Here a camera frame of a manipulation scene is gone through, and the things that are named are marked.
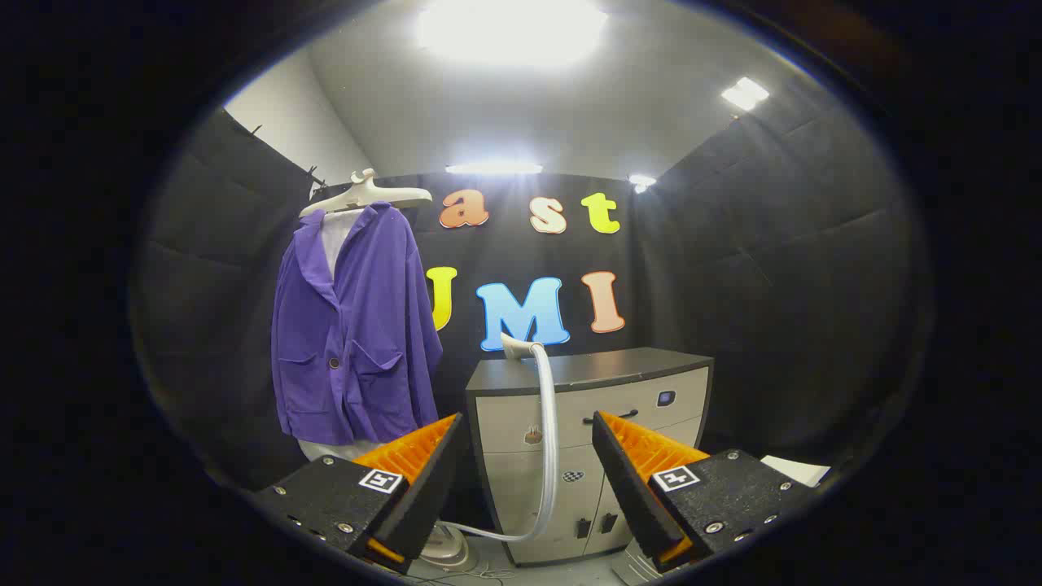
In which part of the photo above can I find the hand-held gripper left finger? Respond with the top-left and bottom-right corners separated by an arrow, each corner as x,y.
255,413 -> 473,575

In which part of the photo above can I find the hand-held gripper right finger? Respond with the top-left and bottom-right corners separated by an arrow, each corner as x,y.
592,411 -> 815,575

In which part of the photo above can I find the garment steamer base unit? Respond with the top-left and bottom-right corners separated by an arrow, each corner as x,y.
419,525 -> 471,571

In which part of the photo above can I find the purple corduroy jacket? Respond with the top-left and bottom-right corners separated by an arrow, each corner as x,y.
271,202 -> 444,447

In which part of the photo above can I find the grey ribbed object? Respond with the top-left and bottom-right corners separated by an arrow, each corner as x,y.
611,537 -> 664,586

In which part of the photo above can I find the grey cabinet with dark top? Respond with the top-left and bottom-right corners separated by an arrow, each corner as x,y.
466,348 -> 715,566

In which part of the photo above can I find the white paper sheet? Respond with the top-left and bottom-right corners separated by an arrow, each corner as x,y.
761,454 -> 831,488

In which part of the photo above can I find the white plastic hanger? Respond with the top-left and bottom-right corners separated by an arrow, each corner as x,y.
299,168 -> 433,219

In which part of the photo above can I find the long strip ceiling light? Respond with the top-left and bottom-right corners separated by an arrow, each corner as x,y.
445,161 -> 544,177

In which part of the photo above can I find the square ceiling light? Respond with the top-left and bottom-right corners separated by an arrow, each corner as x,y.
721,77 -> 770,112

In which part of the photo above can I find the large ceiling light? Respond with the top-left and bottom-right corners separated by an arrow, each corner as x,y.
415,0 -> 609,66

